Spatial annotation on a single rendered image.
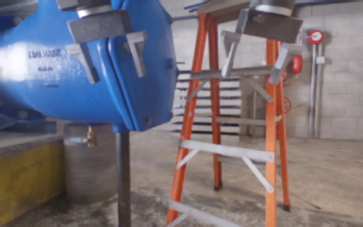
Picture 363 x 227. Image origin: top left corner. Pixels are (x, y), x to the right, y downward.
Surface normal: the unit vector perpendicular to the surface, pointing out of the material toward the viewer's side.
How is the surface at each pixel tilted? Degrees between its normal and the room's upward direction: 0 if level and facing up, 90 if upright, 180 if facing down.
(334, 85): 90
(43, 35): 76
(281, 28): 114
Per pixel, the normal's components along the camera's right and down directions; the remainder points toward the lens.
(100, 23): -0.12, 0.46
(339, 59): -0.26, 0.07
